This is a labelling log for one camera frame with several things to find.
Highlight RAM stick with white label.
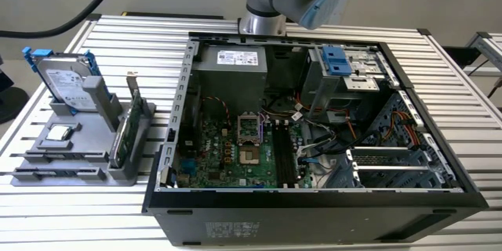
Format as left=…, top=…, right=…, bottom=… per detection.
left=14, top=168, right=99, bottom=175

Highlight grey power supply unit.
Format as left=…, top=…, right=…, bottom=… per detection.
left=191, top=45, right=269, bottom=116

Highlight metal socket cover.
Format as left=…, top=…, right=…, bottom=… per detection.
left=236, top=111, right=263, bottom=145

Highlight black case fan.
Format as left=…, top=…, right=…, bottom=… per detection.
left=180, top=85, right=204, bottom=146

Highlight CPU socket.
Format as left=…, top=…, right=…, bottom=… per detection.
left=237, top=144, right=261, bottom=166

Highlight green motherboard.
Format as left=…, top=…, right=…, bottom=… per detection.
left=173, top=115, right=315, bottom=189

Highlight grey metal drive cage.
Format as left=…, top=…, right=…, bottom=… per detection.
left=299, top=44, right=399, bottom=124

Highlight blue plastic latch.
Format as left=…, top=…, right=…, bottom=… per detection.
left=319, top=45, right=351, bottom=76

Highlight grey metal disk bay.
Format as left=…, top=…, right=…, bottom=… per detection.
left=344, top=145, right=458, bottom=189

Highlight black open PC case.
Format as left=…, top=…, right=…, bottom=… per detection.
left=140, top=31, right=490, bottom=247

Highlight grey parts rack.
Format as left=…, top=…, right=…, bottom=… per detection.
left=10, top=76, right=157, bottom=187

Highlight hard disk in blue carrier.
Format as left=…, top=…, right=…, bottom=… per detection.
left=21, top=46, right=104, bottom=115

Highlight silver CPU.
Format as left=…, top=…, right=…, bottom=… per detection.
left=45, top=125, right=73, bottom=140

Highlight black round base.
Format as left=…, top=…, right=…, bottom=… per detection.
left=0, top=86, right=29, bottom=125

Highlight twisted red black fan wire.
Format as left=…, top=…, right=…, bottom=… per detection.
left=201, top=96, right=232, bottom=126

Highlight wires with white plugs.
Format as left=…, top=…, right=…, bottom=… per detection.
left=261, top=106, right=305, bottom=122

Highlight black wire bundle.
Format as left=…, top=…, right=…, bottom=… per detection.
left=303, top=131, right=379, bottom=158

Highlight thin orange wire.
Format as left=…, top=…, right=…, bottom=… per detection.
left=327, top=109, right=358, bottom=139

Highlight graphics card with metal bracket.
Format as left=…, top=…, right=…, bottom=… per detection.
left=108, top=71, right=144, bottom=168

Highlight orange and red wire bundle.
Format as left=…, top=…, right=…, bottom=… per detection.
left=382, top=111, right=427, bottom=150

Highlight aluminium frame table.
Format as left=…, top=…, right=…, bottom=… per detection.
left=442, top=31, right=502, bottom=76

